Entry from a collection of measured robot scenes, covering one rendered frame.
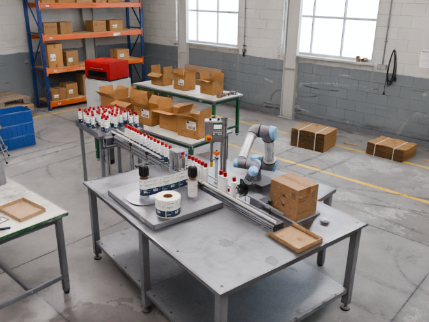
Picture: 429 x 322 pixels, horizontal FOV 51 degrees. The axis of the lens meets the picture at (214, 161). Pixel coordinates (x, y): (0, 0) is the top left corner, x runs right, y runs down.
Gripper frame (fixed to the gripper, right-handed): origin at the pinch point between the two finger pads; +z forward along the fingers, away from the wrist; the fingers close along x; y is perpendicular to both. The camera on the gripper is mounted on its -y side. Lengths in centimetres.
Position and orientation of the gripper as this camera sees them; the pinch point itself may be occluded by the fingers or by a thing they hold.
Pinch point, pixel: (240, 195)
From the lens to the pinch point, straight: 375.5
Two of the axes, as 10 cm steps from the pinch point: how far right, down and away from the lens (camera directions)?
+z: -3.2, 6.7, 6.7
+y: -7.9, 2.1, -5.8
